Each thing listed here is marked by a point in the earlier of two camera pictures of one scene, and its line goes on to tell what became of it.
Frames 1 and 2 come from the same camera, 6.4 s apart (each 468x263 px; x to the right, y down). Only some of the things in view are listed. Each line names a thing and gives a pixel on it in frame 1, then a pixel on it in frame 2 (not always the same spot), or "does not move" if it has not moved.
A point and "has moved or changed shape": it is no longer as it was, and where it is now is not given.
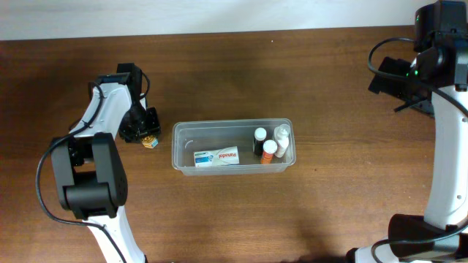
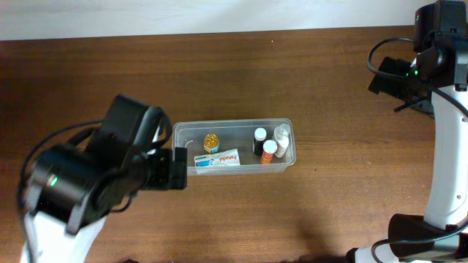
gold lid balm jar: x=150 y=142 has moved or changed shape
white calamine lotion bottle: x=281 y=134 does not move
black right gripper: x=392 y=78 does not move
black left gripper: x=142 y=128 to x=179 y=168
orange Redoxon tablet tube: x=270 y=147 does not move
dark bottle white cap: x=259 y=136 does not move
